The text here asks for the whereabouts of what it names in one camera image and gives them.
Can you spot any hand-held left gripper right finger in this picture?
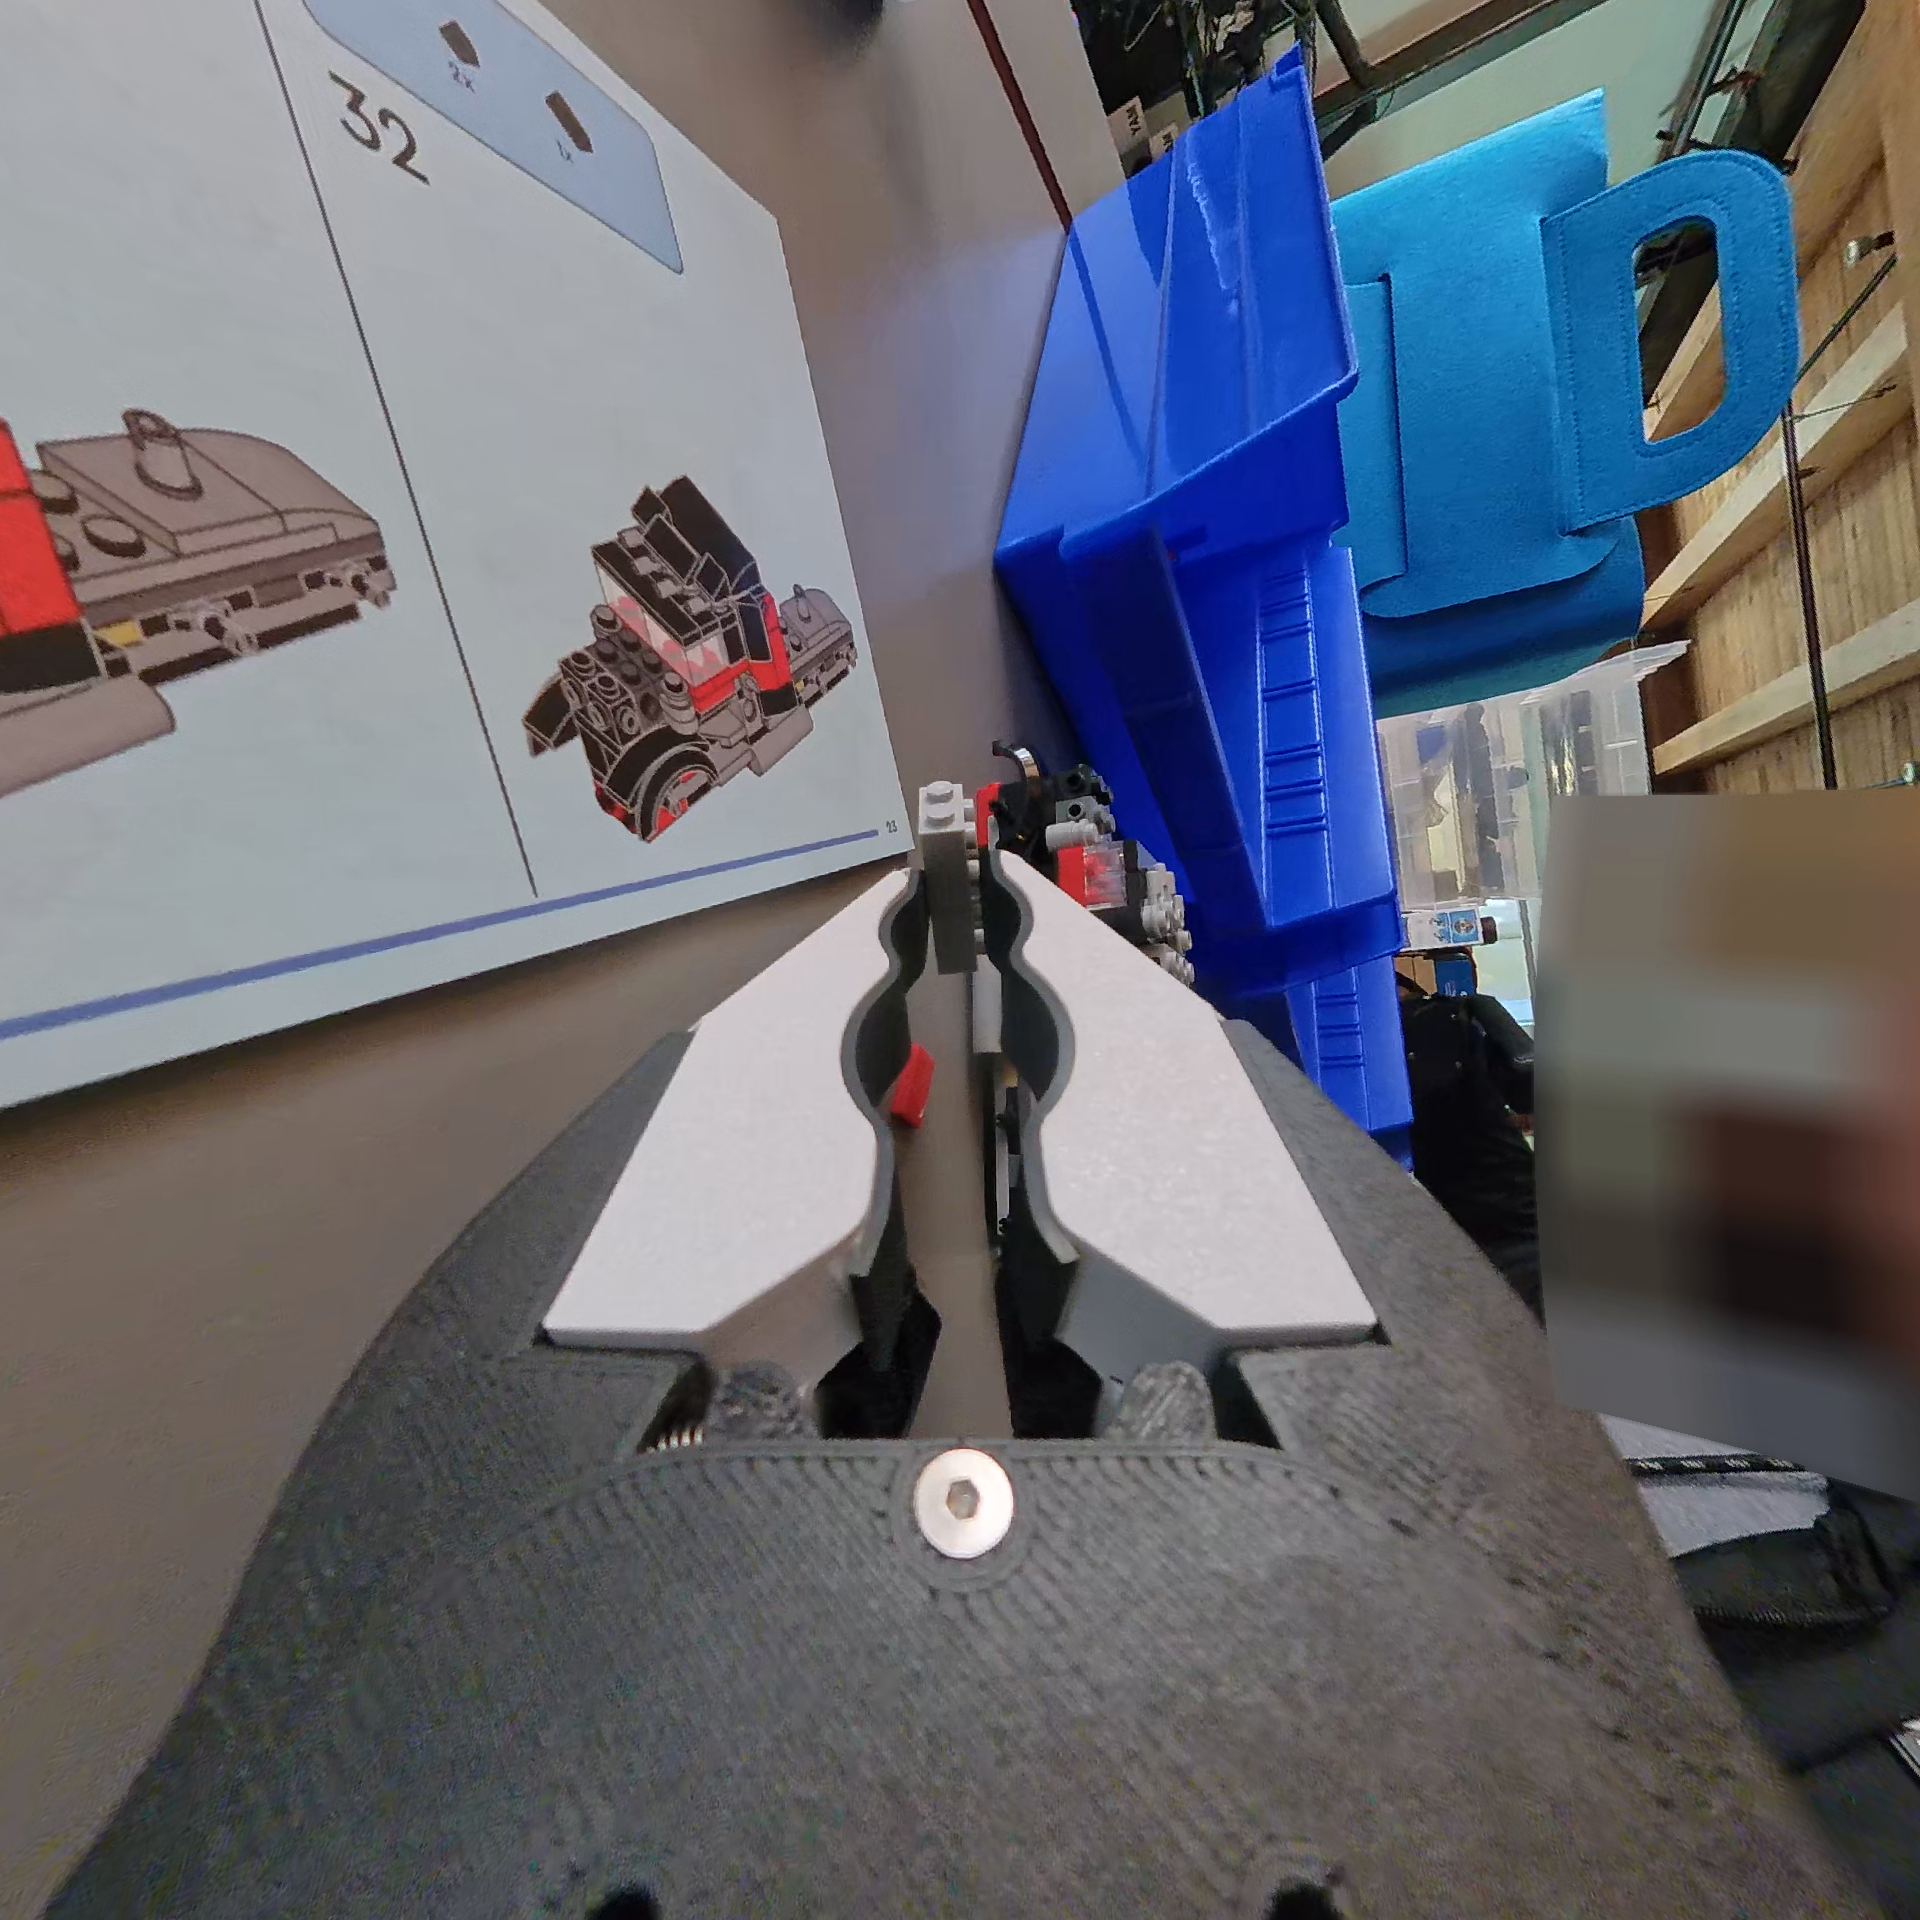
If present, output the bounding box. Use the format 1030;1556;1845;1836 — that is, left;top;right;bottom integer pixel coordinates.
982;852;1382;1374

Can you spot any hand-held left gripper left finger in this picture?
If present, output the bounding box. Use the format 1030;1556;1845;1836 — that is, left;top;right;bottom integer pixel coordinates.
539;865;924;1361

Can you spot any toy brick truck model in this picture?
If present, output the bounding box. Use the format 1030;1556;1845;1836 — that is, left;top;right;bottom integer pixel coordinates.
967;742;1203;1249

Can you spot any grey-brown desk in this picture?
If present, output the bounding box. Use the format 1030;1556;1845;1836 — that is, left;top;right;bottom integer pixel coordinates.
0;0;1142;1920

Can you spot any clear plastic organizer box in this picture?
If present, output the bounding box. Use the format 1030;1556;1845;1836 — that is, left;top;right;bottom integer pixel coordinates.
1372;642;1695;963

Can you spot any blue plastic bin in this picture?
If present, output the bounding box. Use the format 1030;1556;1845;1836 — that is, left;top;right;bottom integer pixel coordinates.
993;41;1419;1173

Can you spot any brick instruction booklet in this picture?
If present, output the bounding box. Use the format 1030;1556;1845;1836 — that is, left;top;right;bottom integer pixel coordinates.
0;0;916;1109

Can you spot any blue felt bag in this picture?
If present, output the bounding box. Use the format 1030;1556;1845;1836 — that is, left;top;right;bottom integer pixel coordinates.
1327;88;1801;722

